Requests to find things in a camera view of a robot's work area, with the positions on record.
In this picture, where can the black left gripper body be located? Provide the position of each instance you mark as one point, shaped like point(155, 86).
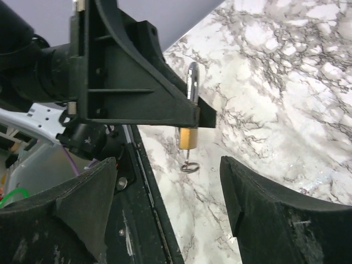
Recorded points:
point(77, 69)

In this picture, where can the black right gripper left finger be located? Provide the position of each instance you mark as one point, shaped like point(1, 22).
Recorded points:
point(64, 224)

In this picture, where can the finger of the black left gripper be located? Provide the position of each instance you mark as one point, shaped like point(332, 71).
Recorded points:
point(119, 81)
point(171, 108)

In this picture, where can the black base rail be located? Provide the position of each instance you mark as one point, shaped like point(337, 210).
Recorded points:
point(138, 228)

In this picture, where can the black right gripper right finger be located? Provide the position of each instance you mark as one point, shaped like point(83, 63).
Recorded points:
point(274, 224)

